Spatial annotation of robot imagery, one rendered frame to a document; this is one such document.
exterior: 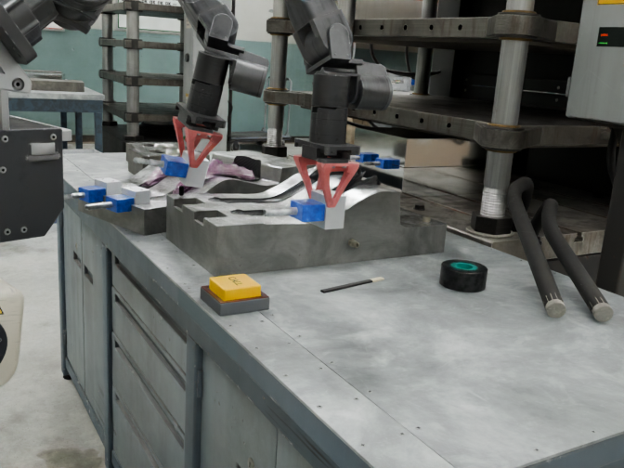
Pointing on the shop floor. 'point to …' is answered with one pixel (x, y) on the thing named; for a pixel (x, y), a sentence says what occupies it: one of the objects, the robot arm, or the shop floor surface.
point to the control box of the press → (604, 116)
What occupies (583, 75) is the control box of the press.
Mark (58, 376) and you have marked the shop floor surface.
